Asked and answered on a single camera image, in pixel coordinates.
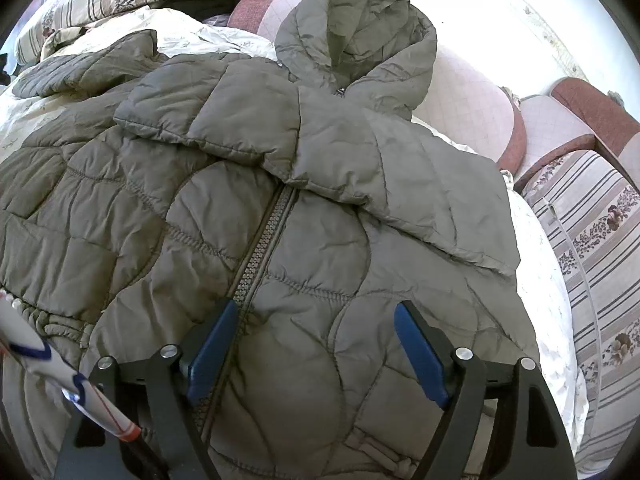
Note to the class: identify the pink and maroon bolster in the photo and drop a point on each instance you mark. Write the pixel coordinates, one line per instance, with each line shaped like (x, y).
(461, 103)

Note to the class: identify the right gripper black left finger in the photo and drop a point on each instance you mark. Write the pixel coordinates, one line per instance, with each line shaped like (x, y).
(161, 392)

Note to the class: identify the white leaf-print duvet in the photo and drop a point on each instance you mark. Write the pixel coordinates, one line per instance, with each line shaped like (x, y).
(540, 283)

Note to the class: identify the pink maroon folded blanket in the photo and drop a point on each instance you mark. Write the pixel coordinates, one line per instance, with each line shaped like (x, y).
(576, 116)

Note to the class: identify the olive green puffer jacket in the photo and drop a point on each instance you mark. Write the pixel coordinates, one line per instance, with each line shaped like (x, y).
(301, 188)

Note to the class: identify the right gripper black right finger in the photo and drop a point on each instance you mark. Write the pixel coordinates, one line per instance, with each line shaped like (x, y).
(528, 439)

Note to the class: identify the striped floral pillow right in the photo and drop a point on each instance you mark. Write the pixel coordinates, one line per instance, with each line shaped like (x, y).
(590, 214)

